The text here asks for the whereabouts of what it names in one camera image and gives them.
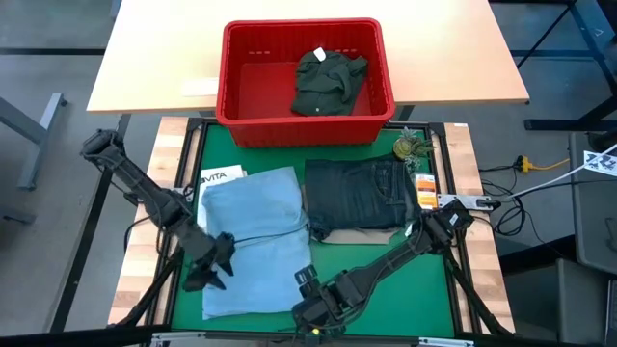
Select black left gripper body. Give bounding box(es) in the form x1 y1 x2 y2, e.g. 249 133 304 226
185 232 238 277

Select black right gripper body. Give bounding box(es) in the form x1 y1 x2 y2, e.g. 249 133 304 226
291 282 352 335

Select light blue garment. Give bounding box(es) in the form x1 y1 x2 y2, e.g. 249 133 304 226
200 166 313 321

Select khaki shorts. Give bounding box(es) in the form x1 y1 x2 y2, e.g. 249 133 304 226
323 226 407 246

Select dark blue jeans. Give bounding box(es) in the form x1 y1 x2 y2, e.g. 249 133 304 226
303 154 421 241

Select dark green garment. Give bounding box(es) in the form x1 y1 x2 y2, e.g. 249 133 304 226
290 46 370 118

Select red plastic laundry bin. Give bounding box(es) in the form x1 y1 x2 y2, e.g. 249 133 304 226
215 17 397 148

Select green table mat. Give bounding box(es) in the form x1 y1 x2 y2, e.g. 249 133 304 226
171 123 457 338

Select white tote bag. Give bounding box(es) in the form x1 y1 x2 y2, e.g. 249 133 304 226
196 164 248 232

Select clear box orange label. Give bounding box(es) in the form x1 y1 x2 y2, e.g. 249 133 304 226
414 173 439 211

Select artificial succulent plant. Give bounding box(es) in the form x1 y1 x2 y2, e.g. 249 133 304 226
392 127 434 174

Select pale paper label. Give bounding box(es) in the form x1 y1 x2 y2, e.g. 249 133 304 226
180 76 219 97

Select grey metal table leg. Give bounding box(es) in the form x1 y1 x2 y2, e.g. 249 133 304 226
0 93 68 192

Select light wooden table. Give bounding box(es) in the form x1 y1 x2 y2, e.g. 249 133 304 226
86 0 530 116

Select grey cabinet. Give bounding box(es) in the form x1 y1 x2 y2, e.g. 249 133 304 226
556 129 617 347

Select black metal table base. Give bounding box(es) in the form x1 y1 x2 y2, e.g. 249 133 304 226
515 0 617 132

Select white printed tag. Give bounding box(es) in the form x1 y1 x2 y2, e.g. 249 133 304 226
581 149 617 175

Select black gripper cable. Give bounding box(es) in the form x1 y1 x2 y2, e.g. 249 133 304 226
232 224 310 243

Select silver bracket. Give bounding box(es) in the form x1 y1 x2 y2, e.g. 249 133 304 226
417 336 476 347
150 331 206 347

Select black aluminium frame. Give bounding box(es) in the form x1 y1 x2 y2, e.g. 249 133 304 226
108 117 515 347

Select black cable coil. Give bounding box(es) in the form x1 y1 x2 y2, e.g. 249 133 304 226
479 163 534 238

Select yellow extension cable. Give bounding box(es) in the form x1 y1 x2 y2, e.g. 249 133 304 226
516 154 571 174

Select white cable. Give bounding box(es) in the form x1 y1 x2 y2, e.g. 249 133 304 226
508 143 617 200

